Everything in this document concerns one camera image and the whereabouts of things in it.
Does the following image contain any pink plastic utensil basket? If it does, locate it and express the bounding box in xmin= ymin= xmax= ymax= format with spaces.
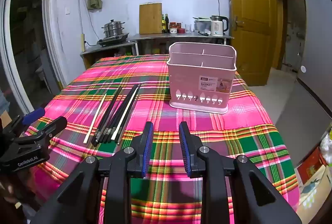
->
xmin=166 ymin=42 xmax=237 ymax=113

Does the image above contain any wooden cutting board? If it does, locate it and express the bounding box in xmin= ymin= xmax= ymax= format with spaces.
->
xmin=139 ymin=3 xmax=162 ymax=35

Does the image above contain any pineapple print cloth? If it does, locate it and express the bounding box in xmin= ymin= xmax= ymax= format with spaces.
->
xmin=296 ymin=164 xmax=332 ymax=219

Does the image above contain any red cardboard box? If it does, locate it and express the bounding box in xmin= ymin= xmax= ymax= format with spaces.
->
xmin=296 ymin=147 xmax=327 ymax=184

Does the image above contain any low steel table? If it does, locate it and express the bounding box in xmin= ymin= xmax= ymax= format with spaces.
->
xmin=80 ymin=41 xmax=137 ymax=69

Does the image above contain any white window frame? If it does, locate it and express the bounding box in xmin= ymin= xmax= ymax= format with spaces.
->
xmin=0 ymin=0 xmax=68 ymax=116

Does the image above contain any plastic food container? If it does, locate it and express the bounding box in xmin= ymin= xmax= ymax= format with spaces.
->
xmin=193 ymin=17 xmax=212 ymax=35

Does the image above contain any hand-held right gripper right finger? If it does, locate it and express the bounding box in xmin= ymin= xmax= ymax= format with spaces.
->
xmin=179 ymin=122 xmax=303 ymax=224

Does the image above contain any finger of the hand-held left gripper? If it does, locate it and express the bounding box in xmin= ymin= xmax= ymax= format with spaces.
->
xmin=2 ymin=107 xmax=46 ymax=137
xmin=16 ymin=116 xmax=68 ymax=147

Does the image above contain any white electric kettle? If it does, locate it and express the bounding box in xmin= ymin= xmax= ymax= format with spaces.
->
xmin=210 ymin=16 xmax=229 ymax=36

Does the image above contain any wooden door frame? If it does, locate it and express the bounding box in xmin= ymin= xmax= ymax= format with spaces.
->
xmin=270 ymin=0 xmax=314 ymax=71

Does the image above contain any black induction cooker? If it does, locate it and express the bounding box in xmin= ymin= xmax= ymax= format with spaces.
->
xmin=97 ymin=33 xmax=129 ymax=47

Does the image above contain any wooden door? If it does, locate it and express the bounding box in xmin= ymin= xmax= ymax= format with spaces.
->
xmin=225 ymin=0 xmax=277 ymax=87

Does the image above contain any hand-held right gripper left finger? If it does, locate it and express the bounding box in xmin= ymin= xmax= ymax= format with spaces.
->
xmin=30 ymin=122 xmax=154 ymax=224

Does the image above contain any bundle of black chopsticks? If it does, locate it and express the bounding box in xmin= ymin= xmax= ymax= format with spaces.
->
xmin=91 ymin=83 xmax=142 ymax=147

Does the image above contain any steel steamer pot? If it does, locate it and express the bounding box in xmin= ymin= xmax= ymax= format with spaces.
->
xmin=102 ymin=20 xmax=126 ymax=38

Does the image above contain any tall steel counter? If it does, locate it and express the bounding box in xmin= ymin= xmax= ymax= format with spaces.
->
xmin=128 ymin=33 xmax=234 ymax=56

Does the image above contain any pink plaid tablecloth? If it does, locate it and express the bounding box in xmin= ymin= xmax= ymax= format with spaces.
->
xmin=24 ymin=54 xmax=301 ymax=224

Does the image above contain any light wooden chopstick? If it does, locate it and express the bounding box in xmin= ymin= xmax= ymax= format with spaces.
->
xmin=111 ymin=85 xmax=138 ymax=141
xmin=83 ymin=93 xmax=107 ymax=144

